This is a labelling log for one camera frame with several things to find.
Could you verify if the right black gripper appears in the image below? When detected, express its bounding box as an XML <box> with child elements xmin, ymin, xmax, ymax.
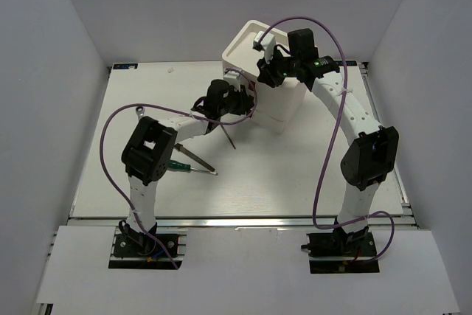
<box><xmin>256</xmin><ymin>48</ymin><xmax>299</xmax><ymax>89</ymax></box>

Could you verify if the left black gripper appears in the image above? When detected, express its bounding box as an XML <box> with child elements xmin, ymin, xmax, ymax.
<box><xmin>218</xmin><ymin>83</ymin><xmax>254</xmax><ymax>116</ymax></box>

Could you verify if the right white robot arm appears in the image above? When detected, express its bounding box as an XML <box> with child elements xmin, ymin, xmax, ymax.
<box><xmin>253</xmin><ymin>28</ymin><xmax>399</xmax><ymax>255</ymax></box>

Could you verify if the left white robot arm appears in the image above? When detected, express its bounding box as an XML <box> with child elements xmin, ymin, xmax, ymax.
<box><xmin>119</xmin><ymin>79</ymin><xmax>257</xmax><ymax>255</ymax></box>

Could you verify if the white drawer cabinet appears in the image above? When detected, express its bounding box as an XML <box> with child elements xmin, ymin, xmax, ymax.
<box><xmin>222</xmin><ymin>20</ymin><xmax>307</xmax><ymax>134</ymax></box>

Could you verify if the blue label right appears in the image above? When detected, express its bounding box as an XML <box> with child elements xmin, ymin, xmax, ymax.
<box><xmin>335</xmin><ymin>60</ymin><xmax>358</xmax><ymax>66</ymax></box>

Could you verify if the blue label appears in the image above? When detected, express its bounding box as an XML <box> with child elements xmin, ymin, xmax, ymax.
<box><xmin>335</xmin><ymin>60</ymin><xmax>358</xmax><ymax>66</ymax></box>
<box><xmin>112</xmin><ymin>63</ymin><xmax>138</xmax><ymax>70</ymax></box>

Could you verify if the grey metal file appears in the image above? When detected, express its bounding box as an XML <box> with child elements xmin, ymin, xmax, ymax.
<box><xmin>174</xmin><ymin>143</ymin><xmax>216</xmax><ymax>173</ymax></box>

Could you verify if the silver ratchet wrench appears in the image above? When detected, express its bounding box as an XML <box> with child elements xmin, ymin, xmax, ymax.
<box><xmin>135</xmin><ymin>106</ymin><xmax>145</xmax><ymax>120</ymax></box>

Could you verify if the blue label left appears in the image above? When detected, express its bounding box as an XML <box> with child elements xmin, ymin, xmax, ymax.
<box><xmin>112</xmin><ymin>63</ymin><xmax>138</xmax><ymax>70</ymax></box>

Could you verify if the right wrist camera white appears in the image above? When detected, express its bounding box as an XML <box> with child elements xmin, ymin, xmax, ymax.
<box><xmin>252</xmin><ymin>31</ymin><xmax>277</xmax><ymax>63</ymax></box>

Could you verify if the yellow handle screwdriver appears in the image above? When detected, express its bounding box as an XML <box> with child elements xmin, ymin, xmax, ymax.
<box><xmin>221</xmin><ymin>125</ymin><xmax>236</xmax><ymax>150</ymax></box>

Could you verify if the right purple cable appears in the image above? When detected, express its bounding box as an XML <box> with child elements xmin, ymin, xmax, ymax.
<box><xmin>263</xmin><ymin>16</ymin><xmax>395</xmax><ymax>265</ymax></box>

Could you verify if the purple cable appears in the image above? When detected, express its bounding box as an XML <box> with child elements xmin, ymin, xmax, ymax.
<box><xmin>100</xmin><ymin>67</ymin><xmax>256</xmax><ymax>270</ymax></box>
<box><xmin>263</xmin><ymin>16</ymin><xmax>395</xmax><ymax>265</ymax></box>

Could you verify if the green handle screwdriver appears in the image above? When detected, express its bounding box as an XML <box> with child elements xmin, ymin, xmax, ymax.
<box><xmin>168</xmin><ymin>160</ymin><xmax>218</xmax><ymax>176</ymax></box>

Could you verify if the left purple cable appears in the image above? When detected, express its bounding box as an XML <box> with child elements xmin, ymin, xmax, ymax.
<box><xmin>100</xmin><ymin>67</ymin><xmax>256</xmax><ymax>270</ymax></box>

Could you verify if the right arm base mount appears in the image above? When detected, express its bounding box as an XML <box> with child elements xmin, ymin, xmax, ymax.
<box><xmin>300</xmin><ymin>232</ymin><xmax>380</xmax><ymax>274</ymax></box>

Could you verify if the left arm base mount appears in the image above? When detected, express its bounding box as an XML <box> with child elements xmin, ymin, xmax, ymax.
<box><xmin>108</xmin><ymin>232</ymin><xmax>187</xmax><ymax>271</ymax></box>

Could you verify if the aluminium rail front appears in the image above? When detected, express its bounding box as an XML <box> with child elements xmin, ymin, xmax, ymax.
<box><xmin>67</xmin><ymin>215</ymin><xmax>417</xmax><ymax>227</ymax></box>

